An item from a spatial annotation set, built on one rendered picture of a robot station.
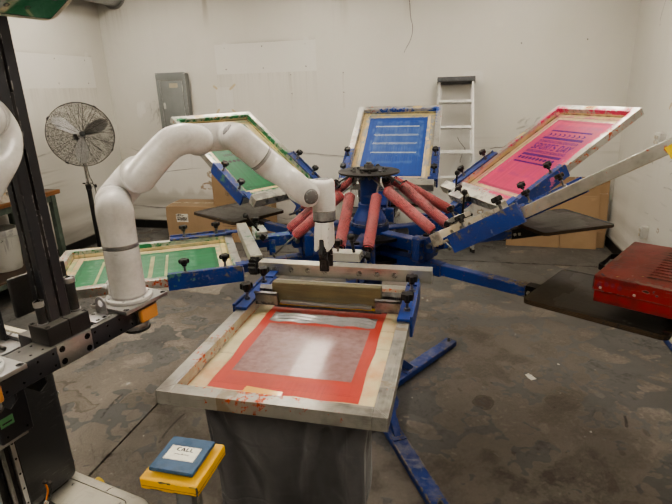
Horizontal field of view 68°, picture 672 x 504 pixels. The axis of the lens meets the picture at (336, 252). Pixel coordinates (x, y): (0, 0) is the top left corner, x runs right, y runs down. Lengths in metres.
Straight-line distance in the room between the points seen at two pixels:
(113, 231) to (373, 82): 4.58
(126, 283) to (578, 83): 5.00
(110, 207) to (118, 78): 5.60
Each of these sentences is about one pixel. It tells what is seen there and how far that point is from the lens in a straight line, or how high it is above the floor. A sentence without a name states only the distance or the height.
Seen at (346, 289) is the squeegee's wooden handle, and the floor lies 1.05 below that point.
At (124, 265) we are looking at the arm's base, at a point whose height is 1.25.
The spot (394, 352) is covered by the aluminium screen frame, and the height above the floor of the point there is 0.99.
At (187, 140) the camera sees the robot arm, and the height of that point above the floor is 1.57.
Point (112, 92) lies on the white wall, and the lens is 7.05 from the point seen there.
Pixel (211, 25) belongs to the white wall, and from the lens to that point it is 6.35.
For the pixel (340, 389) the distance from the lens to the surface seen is 1.33.
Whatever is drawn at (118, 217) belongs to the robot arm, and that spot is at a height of 1.39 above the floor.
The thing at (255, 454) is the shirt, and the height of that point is 0.75.
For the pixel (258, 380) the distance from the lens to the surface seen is 1.40.
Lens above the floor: 1.69
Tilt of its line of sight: 18 degrees down
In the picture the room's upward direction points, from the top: 2 degrees counter-clockwise
